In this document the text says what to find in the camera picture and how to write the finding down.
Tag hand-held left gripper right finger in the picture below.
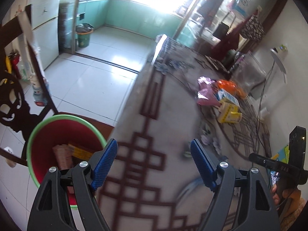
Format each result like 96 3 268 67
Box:
190 138 281 231

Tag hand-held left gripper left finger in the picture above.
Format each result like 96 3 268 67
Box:
27 138 118 231

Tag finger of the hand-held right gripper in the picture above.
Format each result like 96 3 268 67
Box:
249 152 290 174

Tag tan long carton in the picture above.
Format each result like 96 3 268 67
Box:
68 144 95 160

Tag pink cardboard box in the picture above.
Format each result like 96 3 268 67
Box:
52 144 74 171

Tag red bin with green rim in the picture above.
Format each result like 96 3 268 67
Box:
26 114 107 210

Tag black shoulder bag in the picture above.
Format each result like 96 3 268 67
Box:
213 22 230 39

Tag person's right forearm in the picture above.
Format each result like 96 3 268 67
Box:
279 194 307 224

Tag green trash can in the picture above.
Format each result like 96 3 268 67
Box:
75 23 94 48

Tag person's right hand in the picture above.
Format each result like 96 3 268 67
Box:
271 185 302 205

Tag smartphone with lit screen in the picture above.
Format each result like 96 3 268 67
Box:
269 171 280 186

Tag floral printed tablecloth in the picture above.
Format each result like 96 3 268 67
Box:
96 35 282 231

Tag yellow box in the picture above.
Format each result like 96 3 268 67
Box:
217 100 243 124

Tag pink plastic wrapper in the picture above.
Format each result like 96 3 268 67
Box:
197 76 221 107

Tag blue white carton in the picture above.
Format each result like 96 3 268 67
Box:
215 89 241 107

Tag orange snack wrapper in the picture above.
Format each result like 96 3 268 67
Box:
217 80 247 99

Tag clear plastic snack bag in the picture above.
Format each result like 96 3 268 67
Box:
231 50 267 94

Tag white plastic bottle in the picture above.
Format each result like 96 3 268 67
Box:
31 73 47 106

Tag carved wooden chair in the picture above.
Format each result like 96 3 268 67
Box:
0 5 59 167

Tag green bottle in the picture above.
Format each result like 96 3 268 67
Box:
226 49 237 63

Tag dark red garment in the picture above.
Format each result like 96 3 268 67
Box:
212 20 246 60

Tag patterned bag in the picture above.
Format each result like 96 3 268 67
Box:
241 14 264 40

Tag glass sliding door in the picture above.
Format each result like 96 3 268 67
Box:
58 0 83 54

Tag teal kitchen cabinets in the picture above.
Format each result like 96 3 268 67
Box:
78 0 187 40

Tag blue white package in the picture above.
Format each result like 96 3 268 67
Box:
232 0 252 17

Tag hanging blue garment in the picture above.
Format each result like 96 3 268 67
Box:
206 0 229 22

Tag white refrigerator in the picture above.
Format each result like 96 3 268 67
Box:
7 0 65 69

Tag black cable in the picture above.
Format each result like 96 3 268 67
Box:
255 63 276 157

